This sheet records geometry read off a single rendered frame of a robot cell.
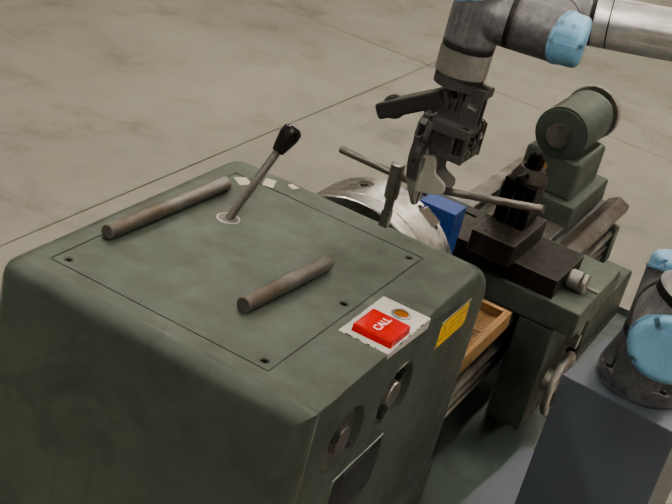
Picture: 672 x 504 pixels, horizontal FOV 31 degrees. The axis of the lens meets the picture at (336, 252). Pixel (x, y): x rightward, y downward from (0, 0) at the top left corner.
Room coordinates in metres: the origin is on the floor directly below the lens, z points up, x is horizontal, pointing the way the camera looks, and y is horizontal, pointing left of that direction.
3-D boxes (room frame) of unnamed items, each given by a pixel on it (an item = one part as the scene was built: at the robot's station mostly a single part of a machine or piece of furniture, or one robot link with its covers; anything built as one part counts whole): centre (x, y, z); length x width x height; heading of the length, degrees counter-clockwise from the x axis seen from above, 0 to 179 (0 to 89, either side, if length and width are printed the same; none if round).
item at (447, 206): (2.24, -0.18, 1.00); 0.08 x 0.06 x 0.23; 67
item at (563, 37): (1.70, -0.21, 1.64); 0.11 x 0.11 x 0.08; 79
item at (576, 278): (2.39, -0.53, 0.95); 0.07 x 0.04 x 0.04; 67
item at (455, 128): (1.70, -0.12, 1.48); 0.09 x 0.08 x 0.12; 67
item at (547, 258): (2.49, -0.30, 0.95); 0.43 x 0.18 x 0.04; 67
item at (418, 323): (1.45, -0.09, 1.23); 0.13 x 0.08 x 0.06; 157
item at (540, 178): (2.46, -0.36, 1.13); 0.08 x 0.08 x 0.03
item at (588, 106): (3.04, -0.52, 1.01); 0.30 x 0.20 x 0.29; 157
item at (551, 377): (2.43, -0.52, 0.73); 0.27 x 0.12 x 0.27; 157
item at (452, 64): (1.71, -0.11, 1.56); 0.08 x 0.08 x 0.05
